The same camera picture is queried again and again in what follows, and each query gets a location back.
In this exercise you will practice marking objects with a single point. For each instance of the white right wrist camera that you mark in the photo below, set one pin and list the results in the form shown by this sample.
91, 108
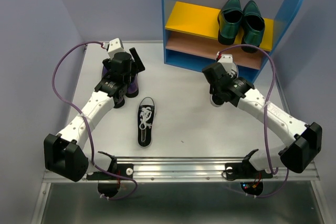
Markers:
226, 60

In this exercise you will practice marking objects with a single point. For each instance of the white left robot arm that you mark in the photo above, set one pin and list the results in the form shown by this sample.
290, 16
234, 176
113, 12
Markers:
63, 152

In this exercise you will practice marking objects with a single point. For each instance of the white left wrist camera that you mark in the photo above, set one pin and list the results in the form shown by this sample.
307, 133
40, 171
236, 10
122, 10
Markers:
115, 46

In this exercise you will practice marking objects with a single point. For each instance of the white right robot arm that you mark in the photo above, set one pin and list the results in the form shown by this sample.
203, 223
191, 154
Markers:
301, 141

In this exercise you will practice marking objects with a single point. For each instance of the black sneaker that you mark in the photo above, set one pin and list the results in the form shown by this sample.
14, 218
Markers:
233, 69
145, 116

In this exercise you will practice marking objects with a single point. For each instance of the green loafer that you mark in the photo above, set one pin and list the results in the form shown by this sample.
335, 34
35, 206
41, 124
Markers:
252, 24
229, 19

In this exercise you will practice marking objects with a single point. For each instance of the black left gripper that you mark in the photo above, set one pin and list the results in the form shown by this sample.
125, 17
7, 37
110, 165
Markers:
137, 66

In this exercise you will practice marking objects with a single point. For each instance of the aluminium mounting rail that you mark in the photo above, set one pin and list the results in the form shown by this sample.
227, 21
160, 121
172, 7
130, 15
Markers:
188, 170

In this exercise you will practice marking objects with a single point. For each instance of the blue and yellow shoe shelf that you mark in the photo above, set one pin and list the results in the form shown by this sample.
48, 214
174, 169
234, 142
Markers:
190, 34

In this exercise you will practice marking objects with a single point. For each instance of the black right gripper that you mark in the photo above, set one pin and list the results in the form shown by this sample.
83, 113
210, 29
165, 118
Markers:
211, 91

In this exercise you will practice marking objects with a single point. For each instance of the purple loafer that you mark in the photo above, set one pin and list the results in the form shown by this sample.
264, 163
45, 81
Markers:
121, 101
133, 89

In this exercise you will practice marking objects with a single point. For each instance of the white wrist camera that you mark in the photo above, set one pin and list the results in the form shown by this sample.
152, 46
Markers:
115, 46
226, 60

